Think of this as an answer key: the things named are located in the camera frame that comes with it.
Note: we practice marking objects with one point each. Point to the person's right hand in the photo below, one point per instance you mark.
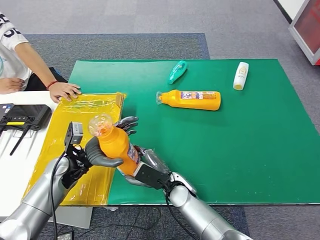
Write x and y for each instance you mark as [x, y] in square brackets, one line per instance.
[10, 85]

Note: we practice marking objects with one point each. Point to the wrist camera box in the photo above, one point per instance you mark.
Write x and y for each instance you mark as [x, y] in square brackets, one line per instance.
[152, 175]
[73, 133]

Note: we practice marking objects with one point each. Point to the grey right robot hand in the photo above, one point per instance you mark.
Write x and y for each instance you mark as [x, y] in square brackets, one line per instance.
[155, 160]

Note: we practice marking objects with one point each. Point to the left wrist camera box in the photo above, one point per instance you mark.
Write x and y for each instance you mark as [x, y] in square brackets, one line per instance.
[73, 133]

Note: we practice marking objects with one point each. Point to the orange bottle with clear cap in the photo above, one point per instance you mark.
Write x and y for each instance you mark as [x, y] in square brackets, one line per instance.
[192, 101]
[117, 144]

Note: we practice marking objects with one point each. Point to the yellow plastic-wrapped board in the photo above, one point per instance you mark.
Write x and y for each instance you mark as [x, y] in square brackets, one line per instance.
[72, 109]

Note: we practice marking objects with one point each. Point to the red and white cabinet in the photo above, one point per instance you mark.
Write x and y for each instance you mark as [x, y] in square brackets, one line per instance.
[307, 30]

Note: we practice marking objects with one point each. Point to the white bottle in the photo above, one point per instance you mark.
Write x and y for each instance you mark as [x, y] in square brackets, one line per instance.
[241, 76]

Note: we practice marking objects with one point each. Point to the person's hand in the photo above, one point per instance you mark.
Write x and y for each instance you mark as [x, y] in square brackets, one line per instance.
[10, 85]
[62, 91]

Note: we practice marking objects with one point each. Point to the grey flat panel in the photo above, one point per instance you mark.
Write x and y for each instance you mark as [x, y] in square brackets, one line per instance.
[75, 217]

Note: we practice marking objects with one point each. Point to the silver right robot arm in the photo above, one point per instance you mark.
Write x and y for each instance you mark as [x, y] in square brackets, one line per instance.
[202, 215]

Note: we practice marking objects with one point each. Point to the black controller with antenna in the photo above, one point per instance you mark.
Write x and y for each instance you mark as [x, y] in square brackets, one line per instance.
[27, 116]

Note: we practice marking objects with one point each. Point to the teal green bottle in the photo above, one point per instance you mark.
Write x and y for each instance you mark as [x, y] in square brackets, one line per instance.
[176, 72]

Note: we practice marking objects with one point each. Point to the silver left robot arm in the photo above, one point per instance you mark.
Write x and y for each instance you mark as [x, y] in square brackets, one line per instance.
[37, 202]

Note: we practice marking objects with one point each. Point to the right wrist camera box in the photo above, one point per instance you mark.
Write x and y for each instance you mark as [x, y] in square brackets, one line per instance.
[152, 175]

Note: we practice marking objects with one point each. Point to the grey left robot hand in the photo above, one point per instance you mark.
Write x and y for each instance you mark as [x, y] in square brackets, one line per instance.
[96, 154]

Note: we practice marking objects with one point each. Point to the person's left hand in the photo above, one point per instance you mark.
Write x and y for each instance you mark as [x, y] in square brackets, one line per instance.
[62, 91]

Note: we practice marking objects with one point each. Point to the person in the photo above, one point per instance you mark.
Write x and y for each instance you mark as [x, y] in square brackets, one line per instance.
[15, 56]

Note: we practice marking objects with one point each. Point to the dark laptop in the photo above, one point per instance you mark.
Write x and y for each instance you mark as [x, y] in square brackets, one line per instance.
[5, 109]

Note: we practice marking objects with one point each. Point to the green mat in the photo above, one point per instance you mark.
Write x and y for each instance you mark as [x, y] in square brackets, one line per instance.
[237, 132]

